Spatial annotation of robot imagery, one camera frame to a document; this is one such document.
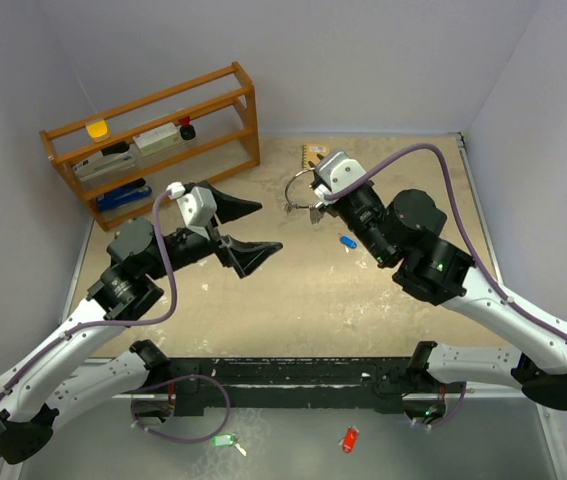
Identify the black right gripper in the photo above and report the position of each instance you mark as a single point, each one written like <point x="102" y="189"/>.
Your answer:
<point x="331" y="210"/>

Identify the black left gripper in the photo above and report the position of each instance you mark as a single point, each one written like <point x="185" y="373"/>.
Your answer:
<point x="243" y="256"/>

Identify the large metal keyring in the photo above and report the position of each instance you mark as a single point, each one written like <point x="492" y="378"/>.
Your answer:
<point x="290" y="182"/>

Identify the silver key bunch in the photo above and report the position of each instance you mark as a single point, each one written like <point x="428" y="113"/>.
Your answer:
<point x="315" y="211"/>

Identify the blue capped key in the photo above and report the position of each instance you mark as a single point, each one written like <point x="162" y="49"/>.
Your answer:
<point x="348" y="243"/>

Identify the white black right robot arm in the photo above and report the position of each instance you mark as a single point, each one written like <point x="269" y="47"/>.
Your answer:
<point x="535" y="358"/>

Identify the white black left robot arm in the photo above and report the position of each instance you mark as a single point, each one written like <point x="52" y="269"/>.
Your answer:
<point x="45" y="389"/>

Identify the tan spiral notebook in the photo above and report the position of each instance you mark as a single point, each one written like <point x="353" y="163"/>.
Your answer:
<point x="313" y="154"/>

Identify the red black stamp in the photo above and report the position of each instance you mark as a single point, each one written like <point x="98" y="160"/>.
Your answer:
<point x="186" y="129"/>

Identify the white cardboard box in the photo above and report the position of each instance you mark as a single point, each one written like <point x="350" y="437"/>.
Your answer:
<point x="155" y="140"/>

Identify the blue stapler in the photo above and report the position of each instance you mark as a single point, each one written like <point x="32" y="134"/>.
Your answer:
<point x="123" y="195"/>

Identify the white black stapler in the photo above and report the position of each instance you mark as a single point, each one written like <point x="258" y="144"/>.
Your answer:
<point x="99" y="164"/>

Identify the wooden shelf rack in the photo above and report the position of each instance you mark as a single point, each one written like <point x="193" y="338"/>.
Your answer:
<point x="222" y="107"/>

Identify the yellow lidded jar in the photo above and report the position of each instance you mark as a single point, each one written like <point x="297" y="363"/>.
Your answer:
<point x="98" y="130"/>

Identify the green key tag with key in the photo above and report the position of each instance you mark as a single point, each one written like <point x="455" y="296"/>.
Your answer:
<point x="227" y="440"/>

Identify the red key tag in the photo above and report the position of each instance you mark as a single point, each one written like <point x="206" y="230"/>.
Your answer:
<point x="348" y="442"/>

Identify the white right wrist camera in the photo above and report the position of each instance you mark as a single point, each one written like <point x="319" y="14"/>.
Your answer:
<point x="334" y="173"/>

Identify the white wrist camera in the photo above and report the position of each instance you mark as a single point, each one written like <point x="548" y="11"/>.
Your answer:
<point x="334" y="173"/>
<point x="197" y="205"/>

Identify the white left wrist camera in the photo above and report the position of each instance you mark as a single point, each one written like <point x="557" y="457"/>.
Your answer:
<point x="197" y="205"/>

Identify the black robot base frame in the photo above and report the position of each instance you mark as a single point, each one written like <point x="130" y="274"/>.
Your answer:
<point x="374" y="383"/>

